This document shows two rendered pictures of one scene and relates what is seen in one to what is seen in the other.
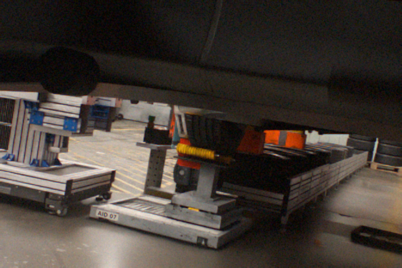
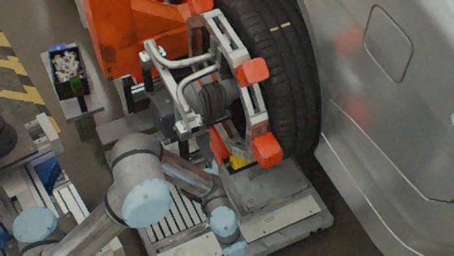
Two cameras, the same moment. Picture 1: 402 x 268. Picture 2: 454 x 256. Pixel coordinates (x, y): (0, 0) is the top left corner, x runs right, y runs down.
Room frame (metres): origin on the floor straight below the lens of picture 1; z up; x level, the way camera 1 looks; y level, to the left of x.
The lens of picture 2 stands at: (2.77, 1.03, 2.50)
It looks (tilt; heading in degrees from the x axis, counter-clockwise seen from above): 54 degrees down; 315
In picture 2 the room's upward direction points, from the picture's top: 1 degrees clockwise
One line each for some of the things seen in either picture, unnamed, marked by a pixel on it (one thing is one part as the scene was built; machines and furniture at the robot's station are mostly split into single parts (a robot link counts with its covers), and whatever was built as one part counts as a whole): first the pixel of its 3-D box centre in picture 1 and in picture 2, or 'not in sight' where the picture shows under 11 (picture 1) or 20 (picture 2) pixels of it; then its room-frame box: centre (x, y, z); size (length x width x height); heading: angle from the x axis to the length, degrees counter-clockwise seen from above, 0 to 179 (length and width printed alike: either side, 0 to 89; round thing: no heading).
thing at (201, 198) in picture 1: (207, 182); (258, 149); (3.69, -0.10, 0.32); 0.40 x 0.30 x 0.28; 161
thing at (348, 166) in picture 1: (334, 160); not in sight; (10.79, -2.50, 0.19); 6.82 x 0.86 x 0.39; 161
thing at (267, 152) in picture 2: not in sight; (266, 151); (3.45, 0.16, 0.85); 0.09 x 0.08 x 0.07; 161
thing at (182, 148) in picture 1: (196, 151); (259, 151); (3.60, 0.01, 0.51); 0.29 x 0.06 x 0.06; 71
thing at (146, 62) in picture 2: not in sight; (152, 57); (3.97, 0.20, 0.93); 0.09 x 0.05 x 0.05; 71
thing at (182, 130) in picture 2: not in sight; (190, 127); (3.65, 0.31, 0.93); 0.09 x 0.05 x 0.05; 71
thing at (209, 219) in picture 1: (205, 211); (251, 164); (3.74, -0.11, 0.13); 0.50 x 0.36 x 0.10; 161
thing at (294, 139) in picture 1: (281, 128); not in sight; (6.08, -0.81, 0.69); 0.52 x 0.17 x 0.35; 71
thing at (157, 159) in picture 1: (154, 174); (79, 106); (4.52, 0.30, 0.21); 0.10 x 0.10 x 0.42; 71
